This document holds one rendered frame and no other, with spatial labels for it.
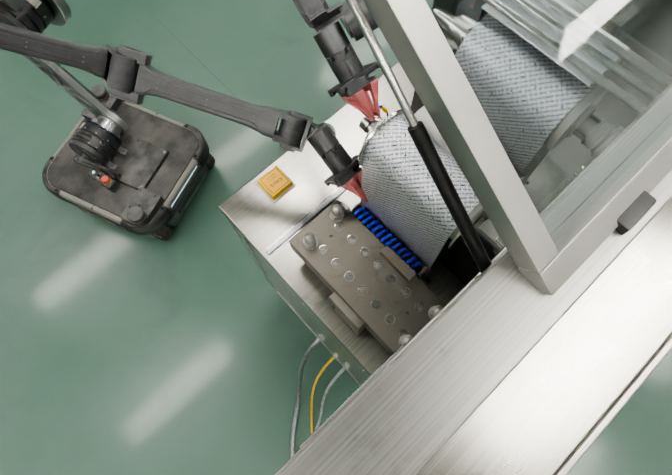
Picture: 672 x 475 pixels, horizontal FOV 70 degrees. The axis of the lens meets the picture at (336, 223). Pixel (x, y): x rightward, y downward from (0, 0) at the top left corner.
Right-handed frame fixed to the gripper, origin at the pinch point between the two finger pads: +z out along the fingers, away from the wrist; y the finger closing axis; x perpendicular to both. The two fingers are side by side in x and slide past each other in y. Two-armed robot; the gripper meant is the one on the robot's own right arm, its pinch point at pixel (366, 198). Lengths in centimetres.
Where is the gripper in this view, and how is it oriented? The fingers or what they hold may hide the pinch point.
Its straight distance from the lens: 115.5
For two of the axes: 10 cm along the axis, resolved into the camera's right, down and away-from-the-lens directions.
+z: 6.0, 7.7, 2.3
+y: -7.3, 6.4, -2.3
